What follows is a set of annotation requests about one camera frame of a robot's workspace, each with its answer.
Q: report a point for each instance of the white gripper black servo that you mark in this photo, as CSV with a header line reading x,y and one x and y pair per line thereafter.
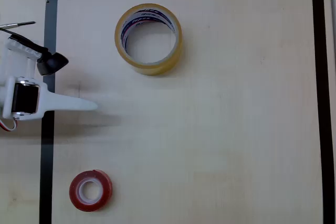
x,y
26,98

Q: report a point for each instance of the small red tape roll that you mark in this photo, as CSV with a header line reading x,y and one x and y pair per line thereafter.
x,y
103,190

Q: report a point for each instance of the large clear yellowish tape roll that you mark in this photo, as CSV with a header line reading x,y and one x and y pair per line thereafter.
x,y
157,68

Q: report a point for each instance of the metal screwdriver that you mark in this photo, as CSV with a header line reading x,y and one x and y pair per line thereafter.
x,y
18,23

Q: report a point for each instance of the black gripper-mounted camera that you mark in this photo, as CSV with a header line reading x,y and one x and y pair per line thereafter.
x,y
52,62

